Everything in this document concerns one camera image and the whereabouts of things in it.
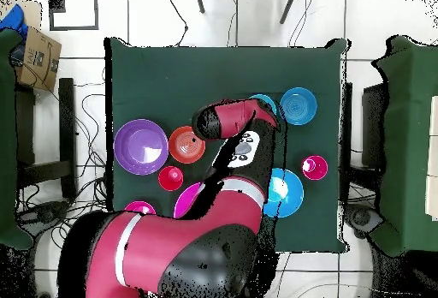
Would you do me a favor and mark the red cup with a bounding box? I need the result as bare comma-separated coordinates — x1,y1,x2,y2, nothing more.
157,165,185,192

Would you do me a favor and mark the small crimson bowl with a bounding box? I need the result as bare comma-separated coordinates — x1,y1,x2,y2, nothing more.
123,200,157,216

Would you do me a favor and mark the dark green table cloth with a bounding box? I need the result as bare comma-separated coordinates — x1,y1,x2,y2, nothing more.
104,36,352,254

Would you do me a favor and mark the black square floor frame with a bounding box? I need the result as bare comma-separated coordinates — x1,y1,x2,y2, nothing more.
48,0,99,32

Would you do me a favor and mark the black wooden bench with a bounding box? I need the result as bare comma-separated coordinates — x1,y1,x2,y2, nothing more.
15,77,78,200

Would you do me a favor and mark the wide purple bowl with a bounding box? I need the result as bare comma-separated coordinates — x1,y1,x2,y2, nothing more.
113,118,169,176

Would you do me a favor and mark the cardboard box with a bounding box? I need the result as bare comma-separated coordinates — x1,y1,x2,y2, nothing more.
15,27,62,92

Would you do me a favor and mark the ribbed cyan bowl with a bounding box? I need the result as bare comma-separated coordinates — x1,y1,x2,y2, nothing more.
248,93,278,116

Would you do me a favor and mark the grey black equipment base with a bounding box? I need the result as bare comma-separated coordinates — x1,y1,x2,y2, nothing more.
16,200,71,234
345,205,384,239

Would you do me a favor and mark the black floor cable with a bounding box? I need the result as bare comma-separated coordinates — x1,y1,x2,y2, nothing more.
166,0,190,48

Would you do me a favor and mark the orange bowl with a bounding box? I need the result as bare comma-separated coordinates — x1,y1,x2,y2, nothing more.
168,125,207,164

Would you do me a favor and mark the flat-bottomed blue bowl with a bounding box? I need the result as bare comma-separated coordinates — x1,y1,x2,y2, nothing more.
279,86,318,127

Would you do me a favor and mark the large pink bowl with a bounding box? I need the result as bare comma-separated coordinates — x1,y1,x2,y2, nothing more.
173,181,206,219

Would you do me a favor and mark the blue bag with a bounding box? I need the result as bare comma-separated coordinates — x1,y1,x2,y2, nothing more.
0,3,29,39

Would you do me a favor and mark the ribbed pink-red cup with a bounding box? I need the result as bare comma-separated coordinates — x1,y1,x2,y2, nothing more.
300,154,329,182

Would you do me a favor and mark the deep blue bowl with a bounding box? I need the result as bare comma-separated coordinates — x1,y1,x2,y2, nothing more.
263,167,305,219

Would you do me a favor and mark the green cloth covered table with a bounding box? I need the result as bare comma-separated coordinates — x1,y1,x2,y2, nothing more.
370,35,438,258
0,28,33,251

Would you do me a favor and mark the white box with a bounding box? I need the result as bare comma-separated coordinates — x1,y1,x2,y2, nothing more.
424,94,438,222

